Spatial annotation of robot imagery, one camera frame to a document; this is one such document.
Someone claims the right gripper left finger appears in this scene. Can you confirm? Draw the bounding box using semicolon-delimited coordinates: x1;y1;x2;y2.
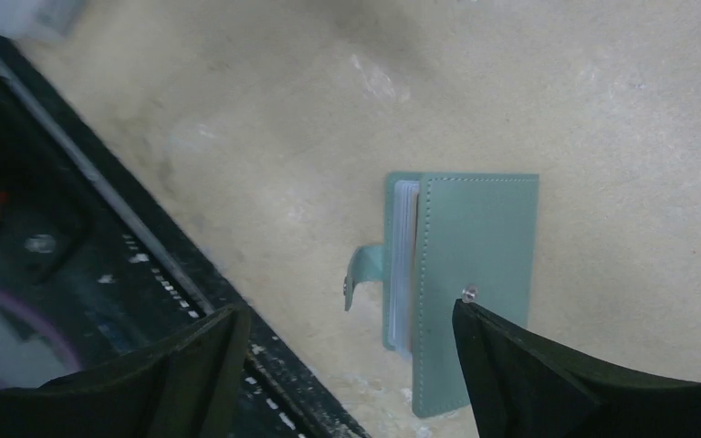
0;305;251;438

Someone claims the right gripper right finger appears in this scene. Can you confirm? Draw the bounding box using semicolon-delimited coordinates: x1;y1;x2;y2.
452;300;701;437

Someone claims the green card holder wallet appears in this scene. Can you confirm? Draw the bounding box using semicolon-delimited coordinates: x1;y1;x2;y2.
343;172;539;418

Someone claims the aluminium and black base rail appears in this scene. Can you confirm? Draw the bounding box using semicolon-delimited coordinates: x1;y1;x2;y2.
0;36;364;437

